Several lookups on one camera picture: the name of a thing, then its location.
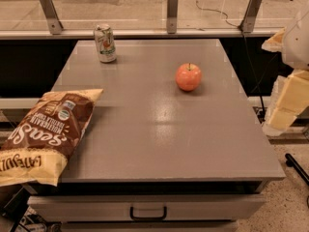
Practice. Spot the white green soda can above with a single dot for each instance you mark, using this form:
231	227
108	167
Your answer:
104	40

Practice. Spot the left metal glass bracket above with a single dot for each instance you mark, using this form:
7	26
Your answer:
53	22

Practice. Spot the black drawer handle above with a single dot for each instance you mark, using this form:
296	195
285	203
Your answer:
150	215

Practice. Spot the grey drawer front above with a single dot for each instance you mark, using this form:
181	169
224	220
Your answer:
116	207

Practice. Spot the metal glass bracket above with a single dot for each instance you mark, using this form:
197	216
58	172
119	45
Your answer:
249	19
53	22
172	14

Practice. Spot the brown yellow chip bag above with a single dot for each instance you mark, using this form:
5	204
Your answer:
39	148

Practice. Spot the red apple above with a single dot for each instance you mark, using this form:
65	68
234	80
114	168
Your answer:
188	77

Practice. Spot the black floor stand leg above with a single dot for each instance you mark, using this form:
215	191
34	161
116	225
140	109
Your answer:
291	162

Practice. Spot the middle metal glass bracket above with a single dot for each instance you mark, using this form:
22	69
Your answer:
172	14

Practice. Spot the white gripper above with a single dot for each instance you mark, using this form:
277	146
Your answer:
297	45

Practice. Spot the right metal glass bracket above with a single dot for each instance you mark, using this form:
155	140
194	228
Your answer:
249	19

